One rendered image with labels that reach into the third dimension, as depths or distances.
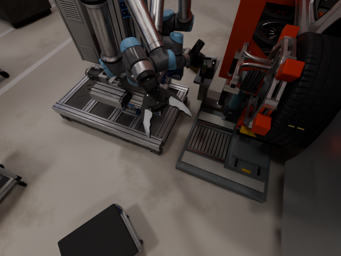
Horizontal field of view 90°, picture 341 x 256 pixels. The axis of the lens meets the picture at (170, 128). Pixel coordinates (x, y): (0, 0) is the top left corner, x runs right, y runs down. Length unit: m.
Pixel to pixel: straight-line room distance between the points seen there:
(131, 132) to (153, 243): 0.95
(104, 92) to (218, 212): 1.35
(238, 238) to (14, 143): 2.39
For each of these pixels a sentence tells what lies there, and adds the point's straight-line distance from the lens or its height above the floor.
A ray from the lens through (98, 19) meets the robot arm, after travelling 0.94.
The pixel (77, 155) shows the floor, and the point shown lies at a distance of 2.02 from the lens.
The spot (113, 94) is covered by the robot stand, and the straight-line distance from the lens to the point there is 1.30.
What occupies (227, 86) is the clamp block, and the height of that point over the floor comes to 0.94.
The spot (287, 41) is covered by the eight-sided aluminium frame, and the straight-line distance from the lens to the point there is 1.19.
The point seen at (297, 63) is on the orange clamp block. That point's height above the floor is 1.16.
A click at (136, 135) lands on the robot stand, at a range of 1.66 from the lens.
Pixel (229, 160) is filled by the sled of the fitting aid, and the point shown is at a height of 0.15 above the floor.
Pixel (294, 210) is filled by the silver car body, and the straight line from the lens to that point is 0.94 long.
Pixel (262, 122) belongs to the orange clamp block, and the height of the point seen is 0.88.
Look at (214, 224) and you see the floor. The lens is 1.67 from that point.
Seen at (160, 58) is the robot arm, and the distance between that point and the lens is 0.76.
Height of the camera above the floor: 1.62
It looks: 57 degrees down
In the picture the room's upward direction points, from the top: straight up
